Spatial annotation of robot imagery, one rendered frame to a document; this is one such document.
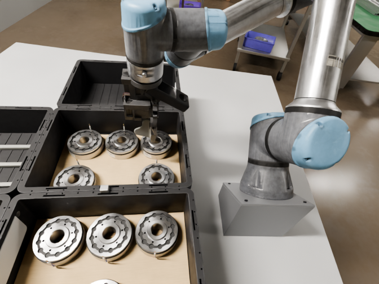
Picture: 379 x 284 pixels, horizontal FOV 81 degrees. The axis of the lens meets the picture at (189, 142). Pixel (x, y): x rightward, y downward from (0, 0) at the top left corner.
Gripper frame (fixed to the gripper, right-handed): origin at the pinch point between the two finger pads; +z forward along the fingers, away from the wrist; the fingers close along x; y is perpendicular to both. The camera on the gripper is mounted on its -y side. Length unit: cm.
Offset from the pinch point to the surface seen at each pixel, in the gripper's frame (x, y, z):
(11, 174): 8.6, 39.8, 10.7
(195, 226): 28.0, -9.3, -2.5
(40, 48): -90, 71, 36
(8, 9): -285, 197, 114
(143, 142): -1.4, 3.6, 8.2
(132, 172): 8.2, 6.6, 10.1
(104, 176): 9.7, 14.4, 10.1
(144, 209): 21.1, 2.3, 6.1
